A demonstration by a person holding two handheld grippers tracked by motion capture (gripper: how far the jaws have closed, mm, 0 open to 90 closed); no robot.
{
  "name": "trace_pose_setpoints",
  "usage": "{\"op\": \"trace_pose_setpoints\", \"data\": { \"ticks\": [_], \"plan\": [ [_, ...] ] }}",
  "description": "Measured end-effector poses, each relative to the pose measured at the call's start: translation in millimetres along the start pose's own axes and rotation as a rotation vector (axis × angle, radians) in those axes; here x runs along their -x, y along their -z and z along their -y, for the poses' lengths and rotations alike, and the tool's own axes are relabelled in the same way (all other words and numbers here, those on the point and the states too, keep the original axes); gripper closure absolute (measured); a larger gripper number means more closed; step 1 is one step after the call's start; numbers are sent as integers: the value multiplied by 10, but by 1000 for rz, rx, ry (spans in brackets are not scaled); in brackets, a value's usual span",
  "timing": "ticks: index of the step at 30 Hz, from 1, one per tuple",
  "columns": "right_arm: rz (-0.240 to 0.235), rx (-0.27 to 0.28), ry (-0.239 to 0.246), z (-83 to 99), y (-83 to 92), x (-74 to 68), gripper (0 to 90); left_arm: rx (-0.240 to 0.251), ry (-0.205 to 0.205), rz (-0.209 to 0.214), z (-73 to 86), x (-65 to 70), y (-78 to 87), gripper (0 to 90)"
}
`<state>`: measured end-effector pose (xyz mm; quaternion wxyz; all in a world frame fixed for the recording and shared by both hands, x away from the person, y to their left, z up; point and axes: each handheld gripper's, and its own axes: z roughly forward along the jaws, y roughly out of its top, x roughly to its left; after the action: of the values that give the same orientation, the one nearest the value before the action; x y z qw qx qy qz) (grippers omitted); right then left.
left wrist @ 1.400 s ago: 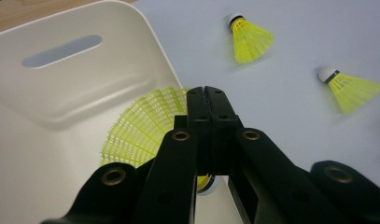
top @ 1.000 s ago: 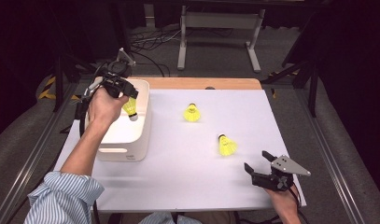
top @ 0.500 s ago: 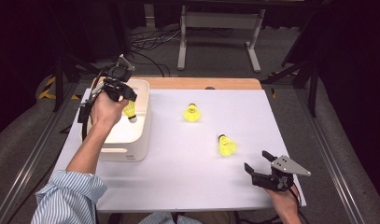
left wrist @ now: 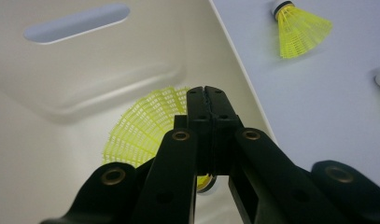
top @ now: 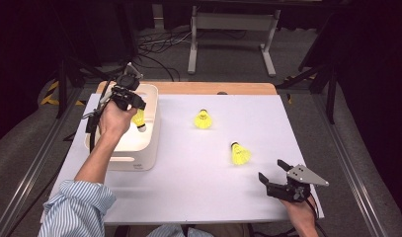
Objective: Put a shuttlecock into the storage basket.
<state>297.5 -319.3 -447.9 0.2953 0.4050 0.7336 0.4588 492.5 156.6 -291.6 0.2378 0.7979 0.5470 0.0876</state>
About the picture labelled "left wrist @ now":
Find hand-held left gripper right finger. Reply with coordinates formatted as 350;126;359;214
205;86;245;175

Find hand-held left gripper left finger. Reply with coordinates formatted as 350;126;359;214
174;86;216;175

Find white plastic storage box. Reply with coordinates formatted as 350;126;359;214
0;0;277;224

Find white table cover sheet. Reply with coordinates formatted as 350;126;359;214
209;0;380;194

